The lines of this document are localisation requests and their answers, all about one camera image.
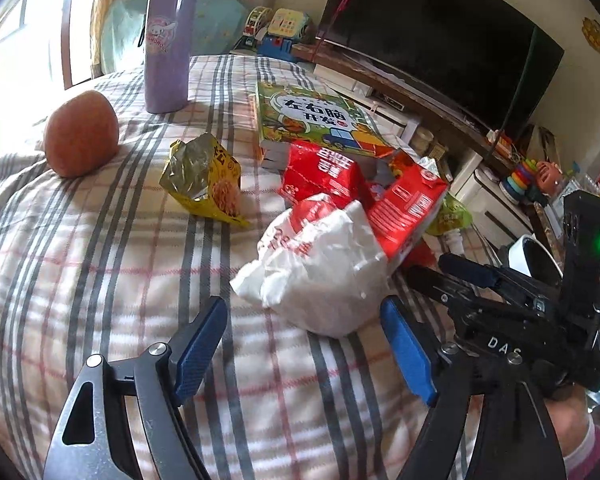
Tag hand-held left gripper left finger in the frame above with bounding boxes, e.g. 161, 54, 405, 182
42, 296, 229, 480

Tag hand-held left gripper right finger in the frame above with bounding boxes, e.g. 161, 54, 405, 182
380, 296, 568, 480

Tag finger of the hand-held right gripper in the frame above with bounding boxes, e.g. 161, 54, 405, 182
405, 265, 468, 306
439, 252, 503, 288

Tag white-rimmed trash bin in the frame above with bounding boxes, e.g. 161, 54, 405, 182
507, 232, 563, 281

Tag red cardboard carton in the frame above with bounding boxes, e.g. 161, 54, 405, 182
365, 157, 451, 266

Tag white plastic bag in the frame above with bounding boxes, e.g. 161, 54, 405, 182
229, 192, 396, 338

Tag red snack packet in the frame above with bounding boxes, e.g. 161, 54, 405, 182
278, 140, 376, 211

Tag yellow snack wrapper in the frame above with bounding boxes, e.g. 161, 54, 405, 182
159, 132, 251, 228

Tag person's right forearm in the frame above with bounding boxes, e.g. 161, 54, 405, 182
545, 385, 600, 480

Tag green spouted pouch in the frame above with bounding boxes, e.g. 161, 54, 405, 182
425, 195, 473, 256

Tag orange mesh toy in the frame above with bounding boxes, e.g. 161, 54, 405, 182
532, 160, 563, 196

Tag wooden jars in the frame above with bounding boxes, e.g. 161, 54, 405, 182
410, 127, 448, 161

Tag white tv stand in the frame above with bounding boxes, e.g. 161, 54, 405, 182
290, 45, 531, 241

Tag black television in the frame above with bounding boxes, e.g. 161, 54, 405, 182
316, 0, 566, 141

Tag round orange fruit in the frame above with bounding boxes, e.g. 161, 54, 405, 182
44, 90, 120, 178

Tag blue toy block set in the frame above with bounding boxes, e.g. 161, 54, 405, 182
230, 35, 301, 61

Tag purple water bottle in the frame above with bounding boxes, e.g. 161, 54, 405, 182
145, 0, 203, 115

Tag ferris wheel toy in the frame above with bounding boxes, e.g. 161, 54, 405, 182
242, 6, 273, 41

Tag beige curtain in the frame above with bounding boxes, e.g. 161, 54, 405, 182
90, 0, 156, 76

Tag rainbow stacking ring toy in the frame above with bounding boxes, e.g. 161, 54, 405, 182
500, 160, 536, 206

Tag gold wall decal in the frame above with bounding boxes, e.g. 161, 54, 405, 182
581, 17, 600, 53

